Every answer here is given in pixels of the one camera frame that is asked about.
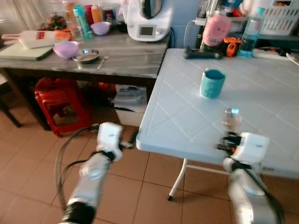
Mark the clear drinking glass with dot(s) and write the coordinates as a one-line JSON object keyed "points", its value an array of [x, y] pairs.
{"points": [[231, 119]]}

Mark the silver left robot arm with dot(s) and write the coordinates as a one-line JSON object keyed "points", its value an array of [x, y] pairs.
{"points": [[88, 182]]}

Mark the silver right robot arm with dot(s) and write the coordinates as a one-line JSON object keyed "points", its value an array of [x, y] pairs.
{"points": [[247, 191]]}

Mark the white storage box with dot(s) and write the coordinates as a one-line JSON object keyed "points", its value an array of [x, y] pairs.
{"points": [[131, 103]]}

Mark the white plastic folding table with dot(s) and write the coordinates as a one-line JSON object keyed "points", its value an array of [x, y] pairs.
{"points": [[261, 93]]}

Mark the white metal table leg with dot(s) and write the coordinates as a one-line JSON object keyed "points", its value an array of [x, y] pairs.
{"points": [[177, 179]]}

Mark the teal cup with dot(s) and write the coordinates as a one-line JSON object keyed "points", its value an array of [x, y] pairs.
{"points": [[212, 84]]}

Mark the red plastic stool stack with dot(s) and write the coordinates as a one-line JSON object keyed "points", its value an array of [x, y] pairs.
{"points": [[60, 105]]}

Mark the grey wood top table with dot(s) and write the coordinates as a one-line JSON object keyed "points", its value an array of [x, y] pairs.
{"points": [[126, 58]]}

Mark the metal spoon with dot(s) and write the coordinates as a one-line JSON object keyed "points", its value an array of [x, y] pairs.
{"points": [[102, 62]]}

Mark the long black device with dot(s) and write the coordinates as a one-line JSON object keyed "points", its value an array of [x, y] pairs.
{"points": [[202, 54]]}

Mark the orange and black tool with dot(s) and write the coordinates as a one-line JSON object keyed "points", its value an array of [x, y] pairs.
{"points": [[230, 47]]}

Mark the white power strip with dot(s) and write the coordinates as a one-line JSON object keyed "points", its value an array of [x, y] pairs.
{"points": [[271, 54]]}

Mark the steel bowl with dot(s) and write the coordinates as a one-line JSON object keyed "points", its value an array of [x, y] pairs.
{"points": [[86, 56]]}

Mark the clear blue water bottle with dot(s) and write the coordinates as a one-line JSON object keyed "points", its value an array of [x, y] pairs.
{"points": [[250, 36]]}

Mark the large purple bowl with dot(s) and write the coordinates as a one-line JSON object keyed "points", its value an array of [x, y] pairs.
{"points": [[66, 49]]}

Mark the small purple bowl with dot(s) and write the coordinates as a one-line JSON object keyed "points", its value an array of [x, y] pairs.
{"points": [[100, 28]]}

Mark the white kitchen machine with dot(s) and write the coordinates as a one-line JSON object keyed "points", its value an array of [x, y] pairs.
{"points": [[148, 22]]}

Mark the dark chair leg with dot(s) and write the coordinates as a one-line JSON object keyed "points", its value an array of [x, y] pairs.
{"points": [[9, 109]]}

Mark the white plastic basket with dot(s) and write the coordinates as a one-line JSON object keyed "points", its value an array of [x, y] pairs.
{"points": [[278, 21]]}

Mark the teal bottle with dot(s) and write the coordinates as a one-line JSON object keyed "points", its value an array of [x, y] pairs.
{"points": [[83, 22]]}

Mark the red bottle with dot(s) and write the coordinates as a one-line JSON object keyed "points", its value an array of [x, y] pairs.
{"points": [[88, 14]]}

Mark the pale green cutting board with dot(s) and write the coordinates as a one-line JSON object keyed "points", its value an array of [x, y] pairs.
{"points": [[25, 52]]}

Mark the clear bottle orange cap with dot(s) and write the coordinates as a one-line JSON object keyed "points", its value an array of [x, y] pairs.
{"points": [[70, 14]]}

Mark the red and green plant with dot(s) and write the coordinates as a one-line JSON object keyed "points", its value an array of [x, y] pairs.
{"points": [[56, 21]]}

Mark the white cleaver red label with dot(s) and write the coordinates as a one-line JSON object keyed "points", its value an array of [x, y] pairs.
{"points": [[32, 39]]}

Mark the beige curtain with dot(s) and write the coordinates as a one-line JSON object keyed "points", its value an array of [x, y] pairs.
{"points": [[28, 14]]}

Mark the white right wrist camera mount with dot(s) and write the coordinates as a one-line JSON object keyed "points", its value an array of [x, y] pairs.
{"points": [[252, 148]]}

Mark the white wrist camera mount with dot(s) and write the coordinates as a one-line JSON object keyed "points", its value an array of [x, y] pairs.
{"points": [[110, 135], [252, 148]]}

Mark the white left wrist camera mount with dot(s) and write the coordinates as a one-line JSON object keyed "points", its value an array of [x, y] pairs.
{"points": [[110, 135]]}

